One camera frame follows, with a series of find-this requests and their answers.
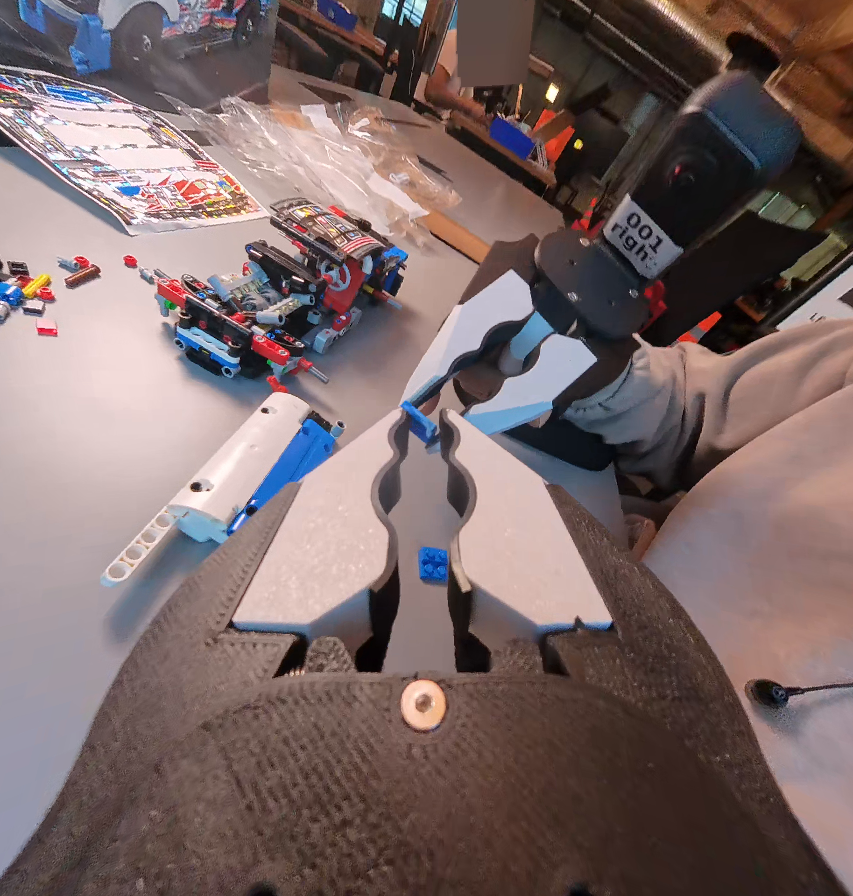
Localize lego set box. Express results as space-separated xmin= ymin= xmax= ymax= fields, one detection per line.
xmin=0 ymin=0 xmax=280 ymax=113

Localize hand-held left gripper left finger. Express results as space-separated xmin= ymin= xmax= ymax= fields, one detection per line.
xmin=232 ymin=408 xmax=408 ymax=655

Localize black clip microphone with cable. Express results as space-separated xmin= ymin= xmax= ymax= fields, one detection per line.
xmin=746 ymin=678 xmax=853 ymax=709

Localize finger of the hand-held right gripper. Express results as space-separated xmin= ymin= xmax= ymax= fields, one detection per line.
xmin=453 ymin=311 xmax=599 ymax=436
xmin=400 ymin=269 xmax=541 ymax=410

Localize empty clear plastic bags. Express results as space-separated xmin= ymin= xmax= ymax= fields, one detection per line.
xmin=160 ymin=94 xmax=462 ymax=246

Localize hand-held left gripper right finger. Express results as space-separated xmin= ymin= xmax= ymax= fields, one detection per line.
xmin=440 ymin=408 xmax=614 ymax=660

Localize partly built lego car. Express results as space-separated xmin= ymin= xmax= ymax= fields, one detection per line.
xmin=155 ymin=198 xmax=409 ymax=393

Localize lego sticker sheet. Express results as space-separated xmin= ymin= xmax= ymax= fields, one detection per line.
xmin=0 ymin=59 xmax=269 ymax=235

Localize white and blue lego panel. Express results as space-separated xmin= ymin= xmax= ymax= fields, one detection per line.
xmin=100 ymin=392 xmax=346 ymax=588

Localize person's beige sweatshirt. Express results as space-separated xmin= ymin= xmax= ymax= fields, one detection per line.
xmin=622 ymin=392 xmax=853 ymax=896

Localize person's right forearm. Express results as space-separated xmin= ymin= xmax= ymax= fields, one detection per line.
xmin=563 ymin=315 xmax=853 ymax=494

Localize brown cardboard piece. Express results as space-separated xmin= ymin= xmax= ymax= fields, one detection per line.
xmin=419 ymin=210 xmax=493 ymax=266

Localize blue storage bin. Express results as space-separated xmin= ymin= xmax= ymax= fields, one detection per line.
xmin=489 ymin=115 xmax=539 ymax=158

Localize small blue lego piece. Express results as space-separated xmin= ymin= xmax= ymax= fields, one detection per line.
xmin=400 ymin=400 xmax=441 ymax=449

